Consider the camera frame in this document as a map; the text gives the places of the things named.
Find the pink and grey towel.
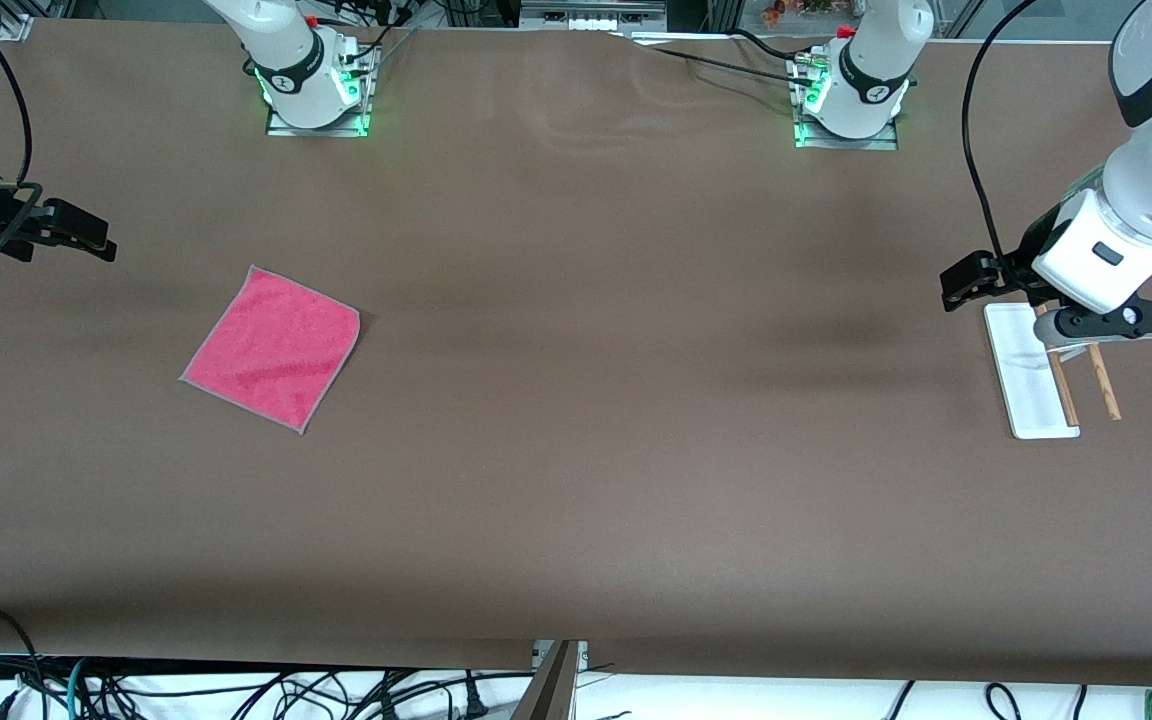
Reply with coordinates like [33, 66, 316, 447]
[179, 264, 363, 436]

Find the orange colourful background item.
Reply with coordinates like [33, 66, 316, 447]
[761, 0, 842, 26]

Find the brown table cover sheet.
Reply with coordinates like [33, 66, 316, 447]
[0, 18, 1152, 689]

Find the grey metal connector box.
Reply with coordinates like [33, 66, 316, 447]
[519, 0, 669, 33]

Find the brown table support beam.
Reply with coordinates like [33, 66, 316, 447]
[511, 640, 582, 720]

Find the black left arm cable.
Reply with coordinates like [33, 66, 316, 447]
[963, 0, 1042, 263]

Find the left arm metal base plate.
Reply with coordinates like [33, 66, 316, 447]
[789, 50, 900, 152]

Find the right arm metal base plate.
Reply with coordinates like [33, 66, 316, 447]
[266, 35, 379, 139]

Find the short black table cable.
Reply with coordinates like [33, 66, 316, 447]
[729, 28, 809, 61]

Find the long black table cable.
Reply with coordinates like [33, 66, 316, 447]
[616, 32, 817, 89]

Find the teal floor cable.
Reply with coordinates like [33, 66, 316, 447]
[64, 657, 92, 720]

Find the small metal beam bracket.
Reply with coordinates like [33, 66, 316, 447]
[532, 640, 589, 673]

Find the black plug cable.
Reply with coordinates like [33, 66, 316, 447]
[441, 672, 493, 719]

